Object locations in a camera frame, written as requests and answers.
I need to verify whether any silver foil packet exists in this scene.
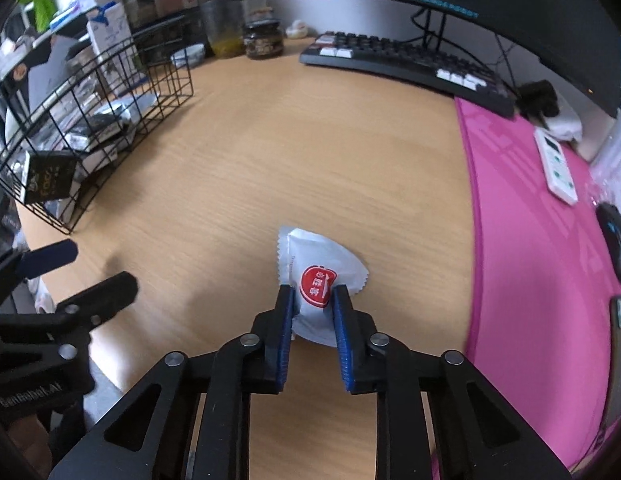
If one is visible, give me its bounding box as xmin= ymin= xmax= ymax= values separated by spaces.
xmin=88 ymin=92 xmax=158 ymax=133

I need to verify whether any pink mouse mat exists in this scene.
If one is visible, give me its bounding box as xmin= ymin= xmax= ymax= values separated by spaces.
xmin=453 ymin=95 xmax=621 ymax=473

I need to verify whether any white blue drink carton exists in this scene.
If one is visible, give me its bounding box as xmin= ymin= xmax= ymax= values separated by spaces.
xmin=85 ymin=2 xmax=136 ymax=96

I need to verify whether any black wire basket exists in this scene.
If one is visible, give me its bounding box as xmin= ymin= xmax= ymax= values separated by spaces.
xmin=0 ymin=14 xmax=195 ymax=235

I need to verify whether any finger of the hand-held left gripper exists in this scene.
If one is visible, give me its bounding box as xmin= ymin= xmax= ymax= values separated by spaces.
xmin=0 ymin=271 xmax=140 ymax=333
xmin=0 ymin=238 xmax=80 ymax=291

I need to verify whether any glass jar with yellow residue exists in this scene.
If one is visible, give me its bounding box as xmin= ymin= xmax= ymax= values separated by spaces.
xmin=199 ymin=0 xmax=245 ymax=59

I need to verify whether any white box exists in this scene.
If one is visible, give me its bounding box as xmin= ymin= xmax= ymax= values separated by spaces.
xmin=575 ymin=105 xmax=619 ymax=163

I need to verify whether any black power adapter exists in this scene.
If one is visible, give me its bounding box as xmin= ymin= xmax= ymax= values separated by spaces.
xmin=515 ymin=80 xmax=561 ymax=128

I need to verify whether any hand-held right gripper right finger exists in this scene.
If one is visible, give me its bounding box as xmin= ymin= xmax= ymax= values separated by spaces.
xmin=331 ymin=284 xmax=575 ymax=480

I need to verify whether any white sachet with red label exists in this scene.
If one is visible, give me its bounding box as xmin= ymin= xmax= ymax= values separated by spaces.
xmin=276 ymin=226 xmax=370 ymax=347

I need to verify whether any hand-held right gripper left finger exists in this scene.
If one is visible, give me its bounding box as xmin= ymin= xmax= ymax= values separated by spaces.
xmin=48 ymin=284 xmax=296 ymax=480

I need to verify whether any black computer mouse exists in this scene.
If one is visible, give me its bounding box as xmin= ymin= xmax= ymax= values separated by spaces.
xmin=595 ymin=201 xmax=621 ymax=286

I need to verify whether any pile of small black boxes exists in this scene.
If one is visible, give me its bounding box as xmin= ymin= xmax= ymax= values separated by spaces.
xmin=18 ymin=95 xmax=158 ymax=206

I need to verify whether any white remote control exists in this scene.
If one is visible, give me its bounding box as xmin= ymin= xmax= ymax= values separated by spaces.
xmin=534 ymin=127 xmax=580 ymax=207

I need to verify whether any white tissue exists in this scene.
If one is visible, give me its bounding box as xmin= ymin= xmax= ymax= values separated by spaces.
xmin=543 ymin=105 xmax=584 ymax=142

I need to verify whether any blue tissue pack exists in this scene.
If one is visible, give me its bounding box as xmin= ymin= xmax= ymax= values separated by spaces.
xmin=49 ymin=2 xmax=91 ymax=28

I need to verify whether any dark glass jar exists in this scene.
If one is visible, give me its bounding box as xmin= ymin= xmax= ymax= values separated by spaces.
xmin=242 ymin=19 xmax=285 ymax=59

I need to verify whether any black keyboard with white keys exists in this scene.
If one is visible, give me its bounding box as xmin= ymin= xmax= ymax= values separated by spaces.
xmin=299 ymin=31 xmax=516 ymax=120

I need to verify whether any small white bowl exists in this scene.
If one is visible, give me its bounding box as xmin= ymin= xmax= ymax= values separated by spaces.
xmin=170 ymin=44 xmax=206 ymax=68

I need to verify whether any clear plastic bag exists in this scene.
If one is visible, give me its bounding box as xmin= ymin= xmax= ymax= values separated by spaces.
xmin=588 ymin=130 xmax=621 ymax=206

